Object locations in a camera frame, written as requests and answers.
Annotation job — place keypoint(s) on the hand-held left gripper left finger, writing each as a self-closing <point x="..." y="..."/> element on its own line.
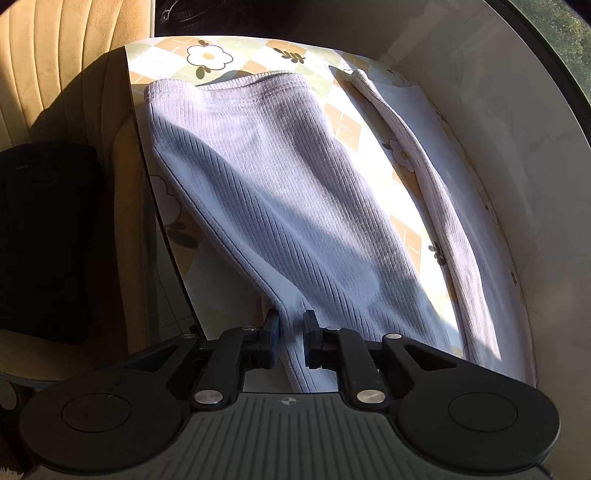
<point x="273" y="339"/>

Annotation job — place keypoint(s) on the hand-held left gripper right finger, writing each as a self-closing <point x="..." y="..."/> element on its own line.
<point x="310" y="339"/>

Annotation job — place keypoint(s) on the lavender ribbed pants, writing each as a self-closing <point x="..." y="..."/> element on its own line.
<point x="277" y="207"/>

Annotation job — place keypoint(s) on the floral checked tablecloth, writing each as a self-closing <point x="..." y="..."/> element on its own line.
<point x="351" y="124"/>

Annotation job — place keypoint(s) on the black bag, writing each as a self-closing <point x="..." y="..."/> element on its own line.
<point x="46" y="240"/>

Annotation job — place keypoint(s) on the dark round object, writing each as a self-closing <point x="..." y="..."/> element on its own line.
<point x="189" y="9"/>

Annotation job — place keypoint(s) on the tan ribbed upholstered chair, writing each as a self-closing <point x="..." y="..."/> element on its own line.
<point x="55" y="55"/>

